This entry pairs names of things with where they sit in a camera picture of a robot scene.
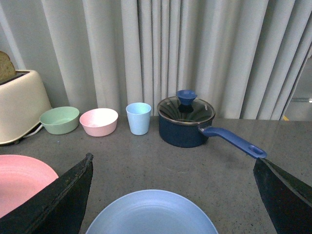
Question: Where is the grey curtain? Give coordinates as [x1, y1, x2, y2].
[0, 0, 312, 120]

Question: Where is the dark blue saucepan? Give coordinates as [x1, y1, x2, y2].
[158, 107, 267, 159]

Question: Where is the pink bowl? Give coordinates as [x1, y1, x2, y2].
[79, 108, 118, 137]

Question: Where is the glass lid with blue knob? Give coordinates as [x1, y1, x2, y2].
[157, 90, 215, 125]

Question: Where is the cream toaster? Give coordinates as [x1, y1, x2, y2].
[0, 70, 52, 145]

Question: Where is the white toaster cable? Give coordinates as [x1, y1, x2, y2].
[23, 124, 43, 138]

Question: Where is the right light blue cup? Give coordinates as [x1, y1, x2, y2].
[126, 102, 151, 136]

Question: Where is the toast slice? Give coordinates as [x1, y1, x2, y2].
[0, 51, 16, 82]

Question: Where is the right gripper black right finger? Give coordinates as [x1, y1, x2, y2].
[253, 158, 312, 234]

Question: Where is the green bowl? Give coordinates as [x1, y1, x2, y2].
[39, 106, 80, 135]

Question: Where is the blue plate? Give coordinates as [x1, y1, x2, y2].
[87, 190, 217, 234]

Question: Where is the pink plate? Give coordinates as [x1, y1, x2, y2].
[0, 155, 59, 217]

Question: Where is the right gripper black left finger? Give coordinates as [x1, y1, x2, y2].
[0, 153, 94, 234]

